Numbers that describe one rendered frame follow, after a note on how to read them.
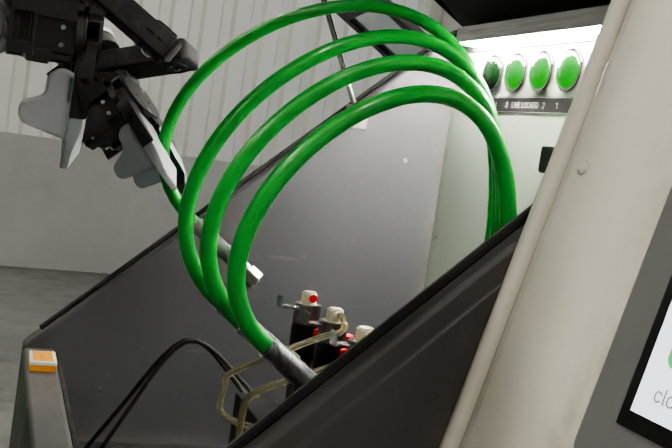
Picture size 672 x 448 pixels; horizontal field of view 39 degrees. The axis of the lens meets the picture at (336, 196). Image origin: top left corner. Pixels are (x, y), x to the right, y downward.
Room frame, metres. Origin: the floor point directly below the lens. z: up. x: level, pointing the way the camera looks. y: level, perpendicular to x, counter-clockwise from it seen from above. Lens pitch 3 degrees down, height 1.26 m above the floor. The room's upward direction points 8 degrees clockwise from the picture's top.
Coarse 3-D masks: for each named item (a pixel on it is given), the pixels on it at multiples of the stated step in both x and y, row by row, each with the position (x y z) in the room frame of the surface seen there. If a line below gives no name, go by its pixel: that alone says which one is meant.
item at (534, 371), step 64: (640, 0) 0.61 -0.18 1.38; (640, 64) 0.59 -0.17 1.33; (576, 128) 0.63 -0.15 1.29; (640, 128) 0.56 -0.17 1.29; (576, 192) 0.59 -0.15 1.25; (640, 192) 0.54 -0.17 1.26; (512, 256) 0.63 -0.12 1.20; (576, 256) 0.57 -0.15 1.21; (640, 256) 0.52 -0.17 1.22; (512, 320) 0.61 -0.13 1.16; (576, 320) 0.54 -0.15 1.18; (512, 384) 0.57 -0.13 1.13; (576, 384) 0.52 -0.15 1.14
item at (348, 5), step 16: (336, 0) 1.04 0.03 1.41; (352, 0) 1.03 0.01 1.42; (368, 0) 1.03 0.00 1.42; (288, 16) 1.03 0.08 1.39; (304, 16) 1.03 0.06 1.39; (400, 16) 1.03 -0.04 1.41; (416, 16) 1.03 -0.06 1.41; (256, 32) 1.04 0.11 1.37; (432, 32) 1.03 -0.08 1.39; (448, 32) 1.03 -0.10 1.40; (224, 48) 1.04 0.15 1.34; (240, 48) 1.04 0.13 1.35; (464, 48) 1.03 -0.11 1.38; (208, 64) 1.04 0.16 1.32; (192, 80) 1.04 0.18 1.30; (176, 96) 1.04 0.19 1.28; (176, 112) 1.04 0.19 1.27; (160, 176) 1.04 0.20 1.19; (176, 192) 1.04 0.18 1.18; (176, 208) 1.04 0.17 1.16
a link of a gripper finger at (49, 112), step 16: (48, 80) 0.86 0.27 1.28; (64, 80) 0.86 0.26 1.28; (48, 96) 0.86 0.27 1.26; (64, 96) 0.86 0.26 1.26; (32, 112) 0.85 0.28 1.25; (48, 112) 0.86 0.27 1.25; (64, 112) 0.86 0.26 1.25; (48, 128) 0.86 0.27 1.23; (64, 128) 0.86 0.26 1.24; (80, 128) 0.86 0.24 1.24; (64, 144) 0.86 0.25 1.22; (80, 144) 0.87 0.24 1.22; (64, 160) 0.87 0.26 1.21
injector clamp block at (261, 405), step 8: (240, 400) 0.97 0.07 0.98; (256, 400) 0.97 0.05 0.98; (264, 400) 0.97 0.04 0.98; (272, 400) 0.98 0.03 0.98; (248, 408) 0.94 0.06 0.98; (256, 408) 0.94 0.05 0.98; (264, 408) 0.94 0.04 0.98; (272, 408) 0.95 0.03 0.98; (232, 416) 0.99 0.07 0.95; (248, 416) 0.93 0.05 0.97; (256, 416) 0.91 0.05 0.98; (232, 424) 0.98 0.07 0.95; (232, 432) 0.98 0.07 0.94; (232, 440) 0.98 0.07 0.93
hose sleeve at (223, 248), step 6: (198, 222) 1.04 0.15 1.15; (198, 228) 1.04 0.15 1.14; (198, 234) 1.04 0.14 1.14; (222, 240) 1.04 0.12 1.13; (222, 246) 1.03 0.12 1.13; (228, 246) 1.04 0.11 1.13; (222, 252) 1.03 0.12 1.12; (228, 252) 1.03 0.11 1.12; (222, 258) 1.04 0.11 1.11; (246, 270) 1.03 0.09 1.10
